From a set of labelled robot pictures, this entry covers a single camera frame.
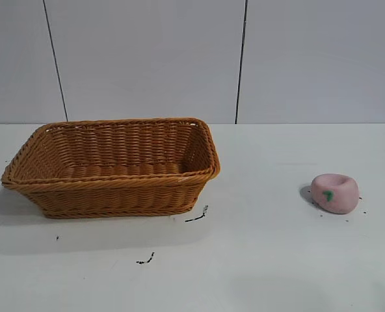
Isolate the brown woven wicker basket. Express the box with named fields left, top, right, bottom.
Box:
left=0, top=116, right=222, bottom=219

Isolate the pink toy peach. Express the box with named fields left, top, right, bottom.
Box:
left=310, top=173, right=360, bottom=215

